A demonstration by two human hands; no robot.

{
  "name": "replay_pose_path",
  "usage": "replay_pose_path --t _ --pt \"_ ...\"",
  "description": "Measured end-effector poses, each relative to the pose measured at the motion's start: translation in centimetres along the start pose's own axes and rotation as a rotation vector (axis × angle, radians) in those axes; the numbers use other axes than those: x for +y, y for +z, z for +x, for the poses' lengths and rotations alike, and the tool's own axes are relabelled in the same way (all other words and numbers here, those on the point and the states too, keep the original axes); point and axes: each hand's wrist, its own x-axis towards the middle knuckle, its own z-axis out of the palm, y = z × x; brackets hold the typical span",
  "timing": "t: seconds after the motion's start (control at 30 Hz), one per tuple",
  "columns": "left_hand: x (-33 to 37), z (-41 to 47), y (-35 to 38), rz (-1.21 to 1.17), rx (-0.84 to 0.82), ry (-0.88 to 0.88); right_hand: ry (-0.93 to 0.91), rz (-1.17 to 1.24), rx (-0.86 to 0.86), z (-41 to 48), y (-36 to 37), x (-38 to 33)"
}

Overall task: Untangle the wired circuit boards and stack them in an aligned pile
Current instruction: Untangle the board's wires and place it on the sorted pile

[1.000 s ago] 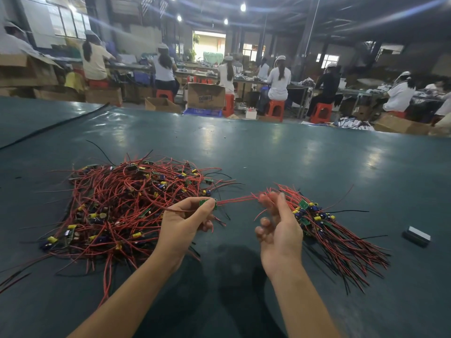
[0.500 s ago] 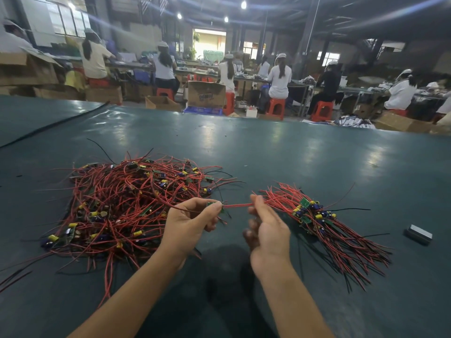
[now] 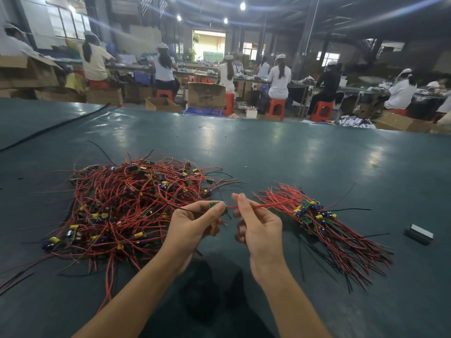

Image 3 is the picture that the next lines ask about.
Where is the grid window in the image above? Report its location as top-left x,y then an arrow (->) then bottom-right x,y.
46,3 -> 91,38

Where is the sorted bundle of wired boards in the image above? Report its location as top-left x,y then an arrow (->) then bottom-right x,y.
254,183 -> 394,292

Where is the red wire with yellow connector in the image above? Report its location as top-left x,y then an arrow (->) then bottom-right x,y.
225,197 -> 300,210

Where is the large open cardboard box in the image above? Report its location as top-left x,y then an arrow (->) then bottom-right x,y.
0,55 -> 63,89

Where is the small black grey block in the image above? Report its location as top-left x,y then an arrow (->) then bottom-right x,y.
405,223 -> 434,245

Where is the person's left hand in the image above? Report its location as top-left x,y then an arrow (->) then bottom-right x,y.
162,200 -> 228,272

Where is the pile of red-wired boards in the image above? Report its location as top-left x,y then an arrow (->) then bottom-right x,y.
0,154 -> 241,307

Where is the person's right hand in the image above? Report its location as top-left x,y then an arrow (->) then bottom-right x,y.
231,192 -> 286,286

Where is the dark green table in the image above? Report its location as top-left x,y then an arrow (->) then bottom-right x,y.
0,98 -> 451,338

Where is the yellow sack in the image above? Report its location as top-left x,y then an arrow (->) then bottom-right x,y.
65,73 -> 87,93

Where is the person's left forearm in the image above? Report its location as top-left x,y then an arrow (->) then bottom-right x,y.
72,257 -> 187,338

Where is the person's right forearm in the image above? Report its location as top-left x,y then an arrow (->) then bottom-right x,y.
252,271 -> 334,338

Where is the blue plastic crate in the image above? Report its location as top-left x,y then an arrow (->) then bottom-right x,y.
184,108 -> 225,117

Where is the heap of black white items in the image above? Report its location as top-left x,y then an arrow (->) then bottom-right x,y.
335,115 -> 376,130

